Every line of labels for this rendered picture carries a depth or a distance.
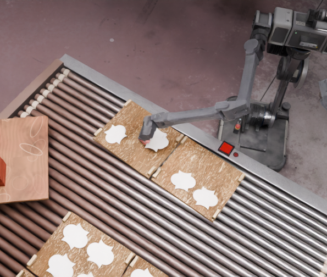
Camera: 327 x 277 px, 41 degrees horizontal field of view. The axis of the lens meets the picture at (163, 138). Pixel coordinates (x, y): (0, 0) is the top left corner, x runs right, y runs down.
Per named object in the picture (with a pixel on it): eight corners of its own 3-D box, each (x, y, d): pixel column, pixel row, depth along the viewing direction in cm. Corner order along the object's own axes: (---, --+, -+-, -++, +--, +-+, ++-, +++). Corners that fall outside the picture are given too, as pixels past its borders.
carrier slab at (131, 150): (130, 100, 272) (130, 99, 271) (184, 137, 262) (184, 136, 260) (92, 139, 257) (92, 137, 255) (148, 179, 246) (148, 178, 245)
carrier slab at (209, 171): (186, 137, 262) (186, 136, 260) (245, 175, 252) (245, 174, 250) (150, 180, 246) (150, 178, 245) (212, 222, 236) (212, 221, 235)
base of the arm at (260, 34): (265, 41, 241) (271, 25, 231) (264, 52, 237) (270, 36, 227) (249, 38, 241) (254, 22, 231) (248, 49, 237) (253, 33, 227)
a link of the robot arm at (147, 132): (167, 122, 237) (160, 113, 231) (164, 140, 232) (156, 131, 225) (148, 125, 243) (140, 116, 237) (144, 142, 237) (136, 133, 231)
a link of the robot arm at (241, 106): (251, 120, 213) (245, 107, 205) (225, 122, 220) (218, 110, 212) (265, 50, 234) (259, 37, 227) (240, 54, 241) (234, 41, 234)
